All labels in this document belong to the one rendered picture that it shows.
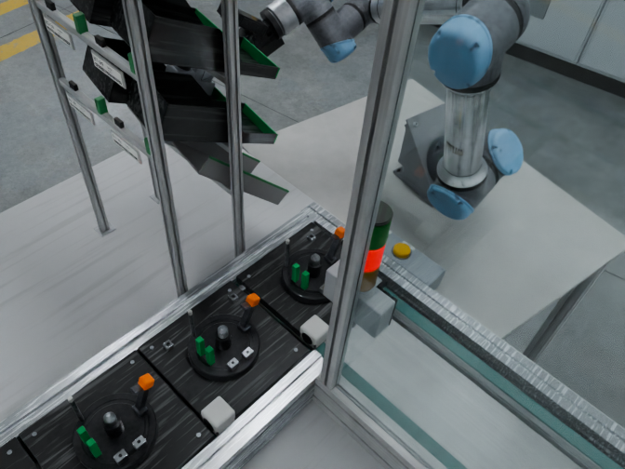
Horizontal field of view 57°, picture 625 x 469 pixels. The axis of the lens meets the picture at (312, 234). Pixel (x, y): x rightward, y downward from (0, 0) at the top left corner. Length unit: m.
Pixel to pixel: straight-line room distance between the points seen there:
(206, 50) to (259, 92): 2.45
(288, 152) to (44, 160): 1.71
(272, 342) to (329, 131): 0.84
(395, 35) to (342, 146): 1.19
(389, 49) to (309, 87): 2.92
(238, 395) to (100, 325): 0.40
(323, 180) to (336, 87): 1.95
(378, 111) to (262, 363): 0.64
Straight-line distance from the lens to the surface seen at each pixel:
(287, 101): 3.39
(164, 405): 1.12
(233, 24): 1.00
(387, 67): 0.60
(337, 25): 1.38
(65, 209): 1.62
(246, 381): 1.13
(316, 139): 1.78
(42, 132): 3.34
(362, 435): 1.17
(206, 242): 1.47
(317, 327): 1.17
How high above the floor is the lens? 1.97
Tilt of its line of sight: 48 degrees down
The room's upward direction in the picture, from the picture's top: 6 degrees clockwise
